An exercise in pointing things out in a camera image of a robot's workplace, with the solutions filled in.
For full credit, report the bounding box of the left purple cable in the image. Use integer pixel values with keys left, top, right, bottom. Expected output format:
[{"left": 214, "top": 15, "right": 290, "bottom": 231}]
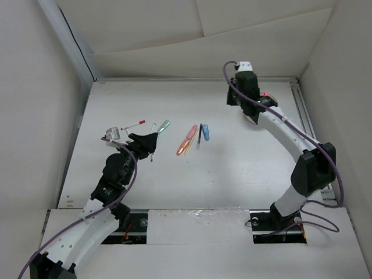
[{"left": 17, "top": 137, "right": 138, "bottom": 279}]

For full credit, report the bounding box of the white round divided container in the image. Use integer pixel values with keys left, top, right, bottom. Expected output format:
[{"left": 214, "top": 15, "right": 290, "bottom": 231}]
[{"left": 245, "top": 115, "right": 258, "bottom": 125}]

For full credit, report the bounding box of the red capped white marker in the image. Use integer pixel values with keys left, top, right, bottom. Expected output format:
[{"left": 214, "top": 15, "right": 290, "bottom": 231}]
[{"left": 120, "top": 120, "right": 146, "bottom": 130}]

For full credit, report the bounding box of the orange translucent highlighter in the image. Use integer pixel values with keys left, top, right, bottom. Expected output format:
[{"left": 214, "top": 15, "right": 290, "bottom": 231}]
[{"left": 176, "top": 139, "right": 190, "bottom": 156}]

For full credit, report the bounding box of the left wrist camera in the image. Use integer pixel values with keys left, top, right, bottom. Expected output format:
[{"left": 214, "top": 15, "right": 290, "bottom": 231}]
[{"left": 105, "top": 127, "right": 121, "bottom": 141}]

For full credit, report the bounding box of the blue translucent highlighter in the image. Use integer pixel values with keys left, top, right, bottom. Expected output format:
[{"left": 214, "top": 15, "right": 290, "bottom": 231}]
[{"left": 202, "top": 124, "right": 210, "bottom": 141}]

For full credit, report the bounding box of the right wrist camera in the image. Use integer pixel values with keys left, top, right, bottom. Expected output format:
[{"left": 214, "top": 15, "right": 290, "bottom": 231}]
[{"left": 235, "top": 61, "right": 253, "bottom": 72}]

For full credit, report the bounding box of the green translucent highlighter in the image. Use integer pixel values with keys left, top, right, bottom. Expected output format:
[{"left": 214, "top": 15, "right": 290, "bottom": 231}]
[{"left": 157, "top": 120, "right": 171, "bottom": 135}]

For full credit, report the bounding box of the dark blue pen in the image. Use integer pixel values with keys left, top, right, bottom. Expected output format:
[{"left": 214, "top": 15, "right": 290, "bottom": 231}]
[{"left": 196, "top": 123, "right": 203, "bottom": 151}]

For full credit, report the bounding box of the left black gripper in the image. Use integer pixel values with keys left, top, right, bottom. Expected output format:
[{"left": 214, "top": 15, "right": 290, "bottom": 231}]
[{"left": 115, "top": 133, "right": 157, "bottom": 185}]

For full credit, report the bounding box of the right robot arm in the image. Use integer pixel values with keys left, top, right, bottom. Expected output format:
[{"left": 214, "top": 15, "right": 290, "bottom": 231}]
[{"left": 227, "top": 70, "right": 336, "bottom": 231}]

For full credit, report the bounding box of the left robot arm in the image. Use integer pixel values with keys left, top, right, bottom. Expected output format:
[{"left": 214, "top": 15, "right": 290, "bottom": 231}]
[{"left": 28, "top": 133, "right": 158, "bottom": 278}]

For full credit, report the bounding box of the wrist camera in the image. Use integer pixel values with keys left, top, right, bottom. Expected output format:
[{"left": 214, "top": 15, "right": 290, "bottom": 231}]
[
  {"left": 235, "top": 61, "right": 253, "bottom": 72},
  {"left": 105, "top": 127, "right": 121, "bottom": 141}
]

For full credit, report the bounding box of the pink translucent highlighter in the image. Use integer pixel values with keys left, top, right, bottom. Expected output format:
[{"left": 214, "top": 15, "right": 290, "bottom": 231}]
[{"left": 186, "top": 125, "right": 198, "bottom": 140}]

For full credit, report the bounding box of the yellow thin pen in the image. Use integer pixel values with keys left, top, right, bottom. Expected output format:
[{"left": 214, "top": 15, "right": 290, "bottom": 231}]
[{"left": 184, "top": 128, "right": 199, "bottom": 155}]

